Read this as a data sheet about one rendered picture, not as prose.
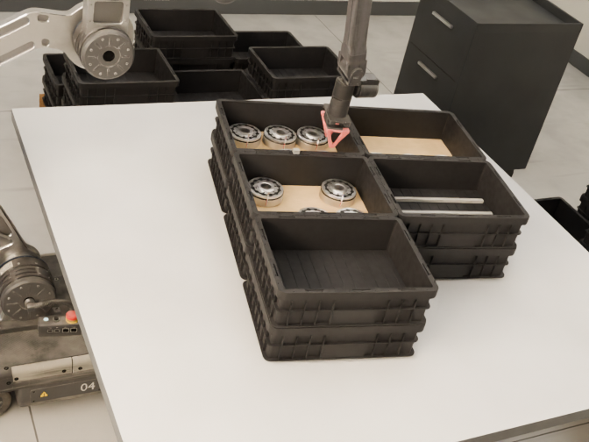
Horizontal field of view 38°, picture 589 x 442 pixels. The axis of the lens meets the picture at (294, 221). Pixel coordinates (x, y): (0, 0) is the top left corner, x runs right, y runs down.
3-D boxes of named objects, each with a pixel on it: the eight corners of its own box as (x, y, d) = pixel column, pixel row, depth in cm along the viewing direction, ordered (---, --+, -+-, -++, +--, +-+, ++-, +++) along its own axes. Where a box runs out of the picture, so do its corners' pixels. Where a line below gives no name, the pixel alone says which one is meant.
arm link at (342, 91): (333, 73, 244) (342, 82, 240) (354, 73, 247) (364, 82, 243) (328, 94, 248) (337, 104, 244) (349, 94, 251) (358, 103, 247)
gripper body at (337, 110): (343, 110, 255) (349, 89, 251) (350, 128, 247) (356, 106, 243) (322, 108, 254) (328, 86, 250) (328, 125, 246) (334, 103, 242)
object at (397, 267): (271, 331, 200) (280, 295, 193) (246, 252, 222) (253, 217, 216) (426, 327, 211) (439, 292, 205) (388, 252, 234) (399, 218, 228)
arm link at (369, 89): (341, 51, 241) (353, 69, 236) (376, 52, 246) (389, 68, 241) (329, 87, 249) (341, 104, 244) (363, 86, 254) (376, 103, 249)
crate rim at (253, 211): (251, 222, 217) (253, 214, 216) (230, 158, 240) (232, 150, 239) (397, 224, 229) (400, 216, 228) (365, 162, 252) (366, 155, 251)
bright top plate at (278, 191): (249, 197, 235) (249, 196, 235) (245, 177, 243) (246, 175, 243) (285, 200, 237) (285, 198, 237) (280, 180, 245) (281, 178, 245)
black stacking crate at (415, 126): (358, 188, 258) (366, 157, 251) (331, 137, 281) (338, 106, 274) (476, 192, 269) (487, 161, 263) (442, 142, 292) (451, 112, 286)
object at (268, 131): (268, 143, 261) (268, 141, 260) (260, 125, 268) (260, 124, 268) (300, 143, 264) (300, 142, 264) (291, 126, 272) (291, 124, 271)
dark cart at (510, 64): (417, 196, 417) (474, 23, 367) (374, 147, 449) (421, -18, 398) (518, 187, 444) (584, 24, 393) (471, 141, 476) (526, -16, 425)
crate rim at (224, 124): (230, 158, 240) (232, 150, 239) (214, 104, 263) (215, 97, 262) (365, 162, 252) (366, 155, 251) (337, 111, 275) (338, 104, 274)
